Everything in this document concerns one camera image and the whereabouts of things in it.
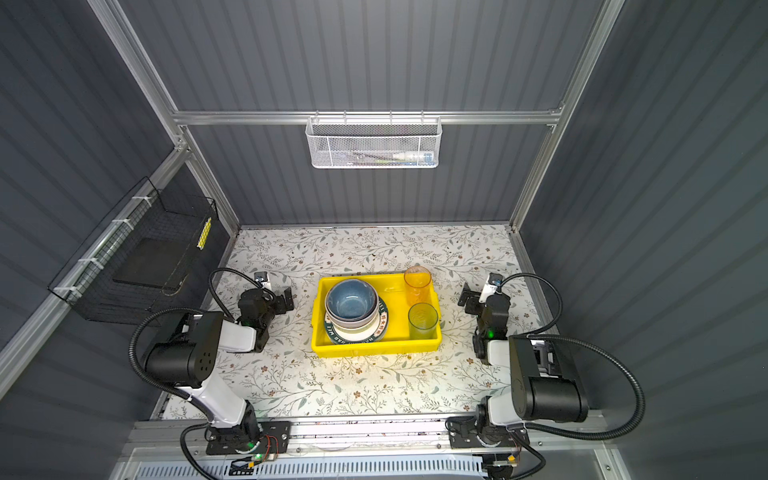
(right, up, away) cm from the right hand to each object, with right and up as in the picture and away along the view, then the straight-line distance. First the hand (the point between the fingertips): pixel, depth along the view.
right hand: (486, 288), depth 91 cm
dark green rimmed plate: (-31, -9, 0) cm, 33 cm away
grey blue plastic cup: (-20, -9, -2) cm, 22 cm away
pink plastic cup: (-21, +1, -4) cm, 22 cm away
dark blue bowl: (-41, -4, -2) cm, 41 cm away
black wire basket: (-91, +8, -17) cm, 93 cm away
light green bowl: (-40, -13, -6) cm, 42 cm away
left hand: (-68, -1, +6) cm, 68 cm away
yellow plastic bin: (-28, -16, 0) cm, 32 cm away
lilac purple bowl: (-40, -8, -11) cm, 42 cm away
